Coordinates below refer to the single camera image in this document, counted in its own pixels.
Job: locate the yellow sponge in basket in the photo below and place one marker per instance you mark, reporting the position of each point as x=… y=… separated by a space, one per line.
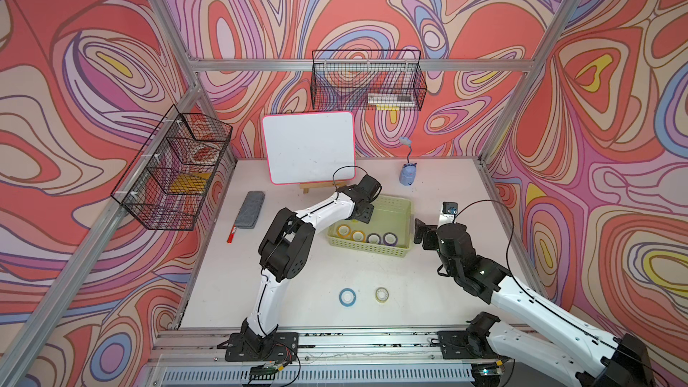
x=189 y=184

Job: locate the orange tape roll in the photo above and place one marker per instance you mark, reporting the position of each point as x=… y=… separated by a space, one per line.
x=344 y=231
x=359 y=236

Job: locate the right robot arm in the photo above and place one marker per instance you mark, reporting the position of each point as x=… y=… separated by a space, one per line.
x=565 y=347

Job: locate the blue tape roll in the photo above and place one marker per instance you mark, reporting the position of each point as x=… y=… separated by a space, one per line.
x=347 y=297

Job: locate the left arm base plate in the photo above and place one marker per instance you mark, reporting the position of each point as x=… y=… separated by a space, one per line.
x=279 y=346

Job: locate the wooden whiteboard stand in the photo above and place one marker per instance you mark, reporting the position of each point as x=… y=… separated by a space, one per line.
x=307 y=187

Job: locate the pink framed whiteboard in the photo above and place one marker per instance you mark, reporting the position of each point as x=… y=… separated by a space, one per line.
x=309 y=147

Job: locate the blue mouse shaped lamp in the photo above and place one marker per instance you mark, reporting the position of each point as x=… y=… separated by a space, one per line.
x=409 y=169

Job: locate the grey whiteboard eraser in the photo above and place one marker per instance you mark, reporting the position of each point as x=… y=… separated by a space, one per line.
x=250 y=210

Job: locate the red marker pen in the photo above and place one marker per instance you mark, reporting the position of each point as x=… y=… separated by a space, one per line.
x=231 y=235

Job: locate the green plastic storage basket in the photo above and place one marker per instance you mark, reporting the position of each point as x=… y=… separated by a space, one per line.
x=391 y=214

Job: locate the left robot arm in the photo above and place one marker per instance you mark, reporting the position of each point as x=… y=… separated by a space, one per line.
x=285 y=248

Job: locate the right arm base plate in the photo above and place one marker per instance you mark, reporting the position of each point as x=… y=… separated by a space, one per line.
x=465 y=345

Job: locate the black wire basket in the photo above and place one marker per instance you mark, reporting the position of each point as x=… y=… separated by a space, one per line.
x=342 y=78
x=182 y=142

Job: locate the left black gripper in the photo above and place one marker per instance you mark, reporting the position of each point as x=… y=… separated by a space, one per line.
x=367 y=212

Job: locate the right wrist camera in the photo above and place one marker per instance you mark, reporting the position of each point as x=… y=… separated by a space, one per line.
x=448 y=213

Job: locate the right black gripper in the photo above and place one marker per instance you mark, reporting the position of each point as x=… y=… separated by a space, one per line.
x=429 y=230

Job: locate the grey box in basket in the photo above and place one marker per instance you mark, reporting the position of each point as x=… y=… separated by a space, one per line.
x=391 y=101

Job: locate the purple tape roll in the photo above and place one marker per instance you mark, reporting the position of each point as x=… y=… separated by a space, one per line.
x=374 y=239
x=390 y=239

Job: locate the green circuit board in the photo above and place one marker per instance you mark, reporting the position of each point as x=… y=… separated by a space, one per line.
x=264 y=373

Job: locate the black wire basket back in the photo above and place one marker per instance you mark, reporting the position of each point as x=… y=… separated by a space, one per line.
x=342 y=78

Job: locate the clear yellowish tape roll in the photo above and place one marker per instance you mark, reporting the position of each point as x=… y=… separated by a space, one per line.
x=382 y=295

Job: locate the black wire basket left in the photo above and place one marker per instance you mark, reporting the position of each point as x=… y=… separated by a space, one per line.
x=182 y=142

